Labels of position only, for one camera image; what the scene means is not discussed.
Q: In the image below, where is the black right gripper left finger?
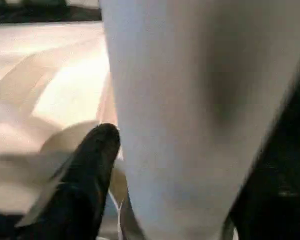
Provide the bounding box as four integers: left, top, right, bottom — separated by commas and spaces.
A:
0, 123, 122, 240

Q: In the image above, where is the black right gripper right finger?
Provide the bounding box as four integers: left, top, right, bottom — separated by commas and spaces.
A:
229, 60, 300, 240

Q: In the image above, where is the white plastic table top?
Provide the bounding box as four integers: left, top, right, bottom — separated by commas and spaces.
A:
0, 21, 131, 240

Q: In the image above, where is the white plastic table leg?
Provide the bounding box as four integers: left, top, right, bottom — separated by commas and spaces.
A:
99, 0, 300, 240

